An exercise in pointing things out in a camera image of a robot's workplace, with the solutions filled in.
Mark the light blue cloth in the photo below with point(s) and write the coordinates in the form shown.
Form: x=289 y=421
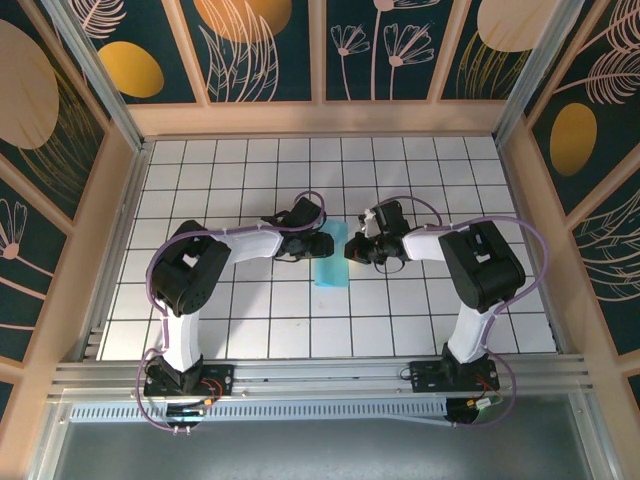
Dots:
x=332 y=272

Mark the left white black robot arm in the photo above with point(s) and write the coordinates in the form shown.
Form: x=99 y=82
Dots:
x=182 y=335

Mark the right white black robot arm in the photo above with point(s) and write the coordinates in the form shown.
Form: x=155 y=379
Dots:
x=472 y=335

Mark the grey metal sheet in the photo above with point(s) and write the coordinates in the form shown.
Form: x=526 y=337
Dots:
x=325 y=450

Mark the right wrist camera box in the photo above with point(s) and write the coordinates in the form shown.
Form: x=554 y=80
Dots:
x=369 y=220

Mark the long aluminium mounting rail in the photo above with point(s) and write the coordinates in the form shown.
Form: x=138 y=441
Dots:
x=325 y=375

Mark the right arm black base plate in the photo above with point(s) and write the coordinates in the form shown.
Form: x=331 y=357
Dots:
x=425 y=375

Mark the aluminium table side rail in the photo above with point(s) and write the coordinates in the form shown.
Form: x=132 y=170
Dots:
x=515 y=200
x=131 y=200

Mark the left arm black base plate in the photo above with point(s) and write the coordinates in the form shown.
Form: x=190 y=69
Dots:
x=220 y=375

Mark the aluminium corner post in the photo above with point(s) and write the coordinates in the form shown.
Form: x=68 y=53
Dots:
x=530 y=75
x=112 y=100

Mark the aluminium frame profile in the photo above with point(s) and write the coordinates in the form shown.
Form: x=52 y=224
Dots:
x=42 y=440
x=597 y=440

